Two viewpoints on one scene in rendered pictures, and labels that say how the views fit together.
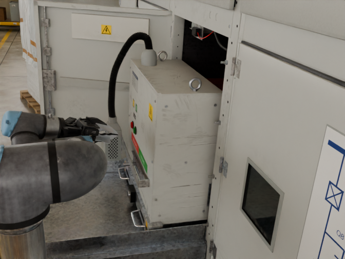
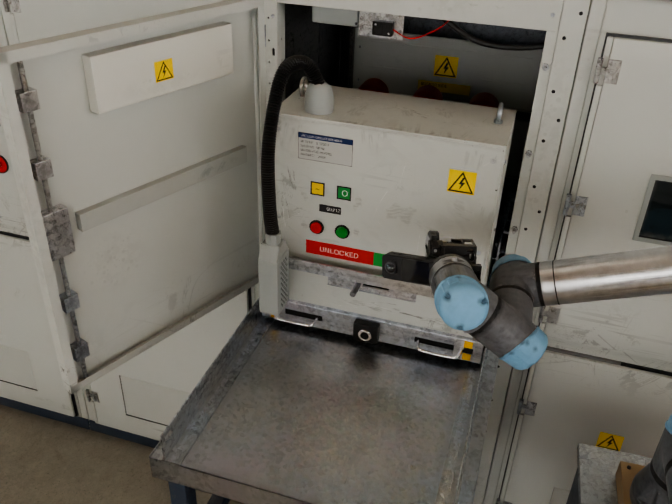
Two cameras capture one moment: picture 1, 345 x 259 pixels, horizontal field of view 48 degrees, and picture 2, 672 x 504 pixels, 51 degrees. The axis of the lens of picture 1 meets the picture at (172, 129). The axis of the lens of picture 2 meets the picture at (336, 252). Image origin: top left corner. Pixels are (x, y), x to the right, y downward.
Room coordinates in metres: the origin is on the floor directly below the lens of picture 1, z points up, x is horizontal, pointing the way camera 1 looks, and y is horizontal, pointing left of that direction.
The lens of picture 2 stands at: (0.72, 1.27, 1.92)
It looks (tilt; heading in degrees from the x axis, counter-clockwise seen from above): 32 degrees down; 303
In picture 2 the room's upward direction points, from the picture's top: 2 degrees clockwise
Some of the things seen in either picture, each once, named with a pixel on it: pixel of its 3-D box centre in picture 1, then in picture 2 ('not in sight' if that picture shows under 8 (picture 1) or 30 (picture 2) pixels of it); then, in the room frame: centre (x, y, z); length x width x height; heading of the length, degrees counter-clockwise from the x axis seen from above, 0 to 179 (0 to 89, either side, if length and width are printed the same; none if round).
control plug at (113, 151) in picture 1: (113, 140); (274, 274); (1.56, 0.25, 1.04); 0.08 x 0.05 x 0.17; 107
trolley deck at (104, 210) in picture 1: (100, 212); (349, 390); (1.34, 0.27, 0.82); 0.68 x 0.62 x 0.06; 107
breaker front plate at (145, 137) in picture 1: (138, 135); (374, 234); (1.38, 0.13, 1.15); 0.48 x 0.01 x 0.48; 17
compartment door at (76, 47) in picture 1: (104, 86); (161, 188); (1.81, 0.34, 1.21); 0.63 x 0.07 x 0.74; 85
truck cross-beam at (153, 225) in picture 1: (140, 192); (370, 322); (1.38, 0.11, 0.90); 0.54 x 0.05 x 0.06; 17
